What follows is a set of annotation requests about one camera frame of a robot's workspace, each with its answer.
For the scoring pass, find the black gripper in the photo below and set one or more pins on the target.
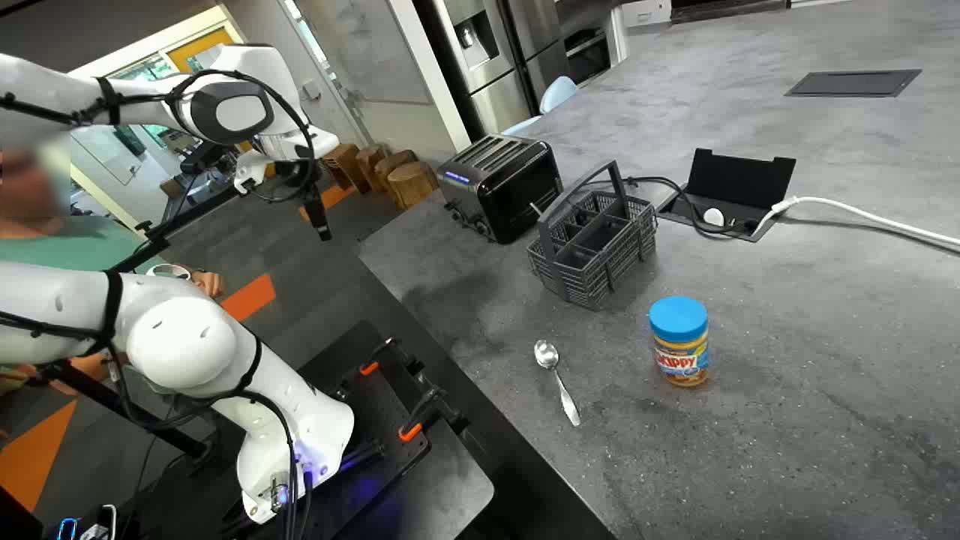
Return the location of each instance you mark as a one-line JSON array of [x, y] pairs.
[[315, 212]]

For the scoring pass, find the black and steel toaster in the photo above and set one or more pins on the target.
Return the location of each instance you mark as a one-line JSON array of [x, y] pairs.
[[499, 183]]

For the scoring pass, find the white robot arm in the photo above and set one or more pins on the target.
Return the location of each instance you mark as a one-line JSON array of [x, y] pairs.
[[181, 340]]

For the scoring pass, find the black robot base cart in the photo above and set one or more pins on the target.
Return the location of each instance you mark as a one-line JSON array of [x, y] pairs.
[[407, 473]]

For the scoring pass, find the wooden stool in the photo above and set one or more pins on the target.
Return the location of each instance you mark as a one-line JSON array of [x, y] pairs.
[[399, 174]]

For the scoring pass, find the steel refrigerator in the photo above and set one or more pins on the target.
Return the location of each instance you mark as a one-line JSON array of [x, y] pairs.
[[502, 55]]

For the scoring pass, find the person in green shirt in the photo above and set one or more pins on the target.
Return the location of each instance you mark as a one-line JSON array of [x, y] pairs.
[[38, 229]]

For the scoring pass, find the metal spoon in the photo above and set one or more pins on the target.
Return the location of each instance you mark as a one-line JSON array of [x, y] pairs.
[[548, 357]]

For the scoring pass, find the peanut butter jar blue lid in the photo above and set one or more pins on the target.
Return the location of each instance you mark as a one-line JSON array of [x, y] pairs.
[[678, 340]]

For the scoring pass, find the black open outlet box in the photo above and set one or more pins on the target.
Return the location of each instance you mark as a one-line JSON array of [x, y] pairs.
[[731, 192]]

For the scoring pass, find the grey wire cutlery caddy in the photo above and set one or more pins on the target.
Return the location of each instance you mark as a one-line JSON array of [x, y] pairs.
[[588, 238]]

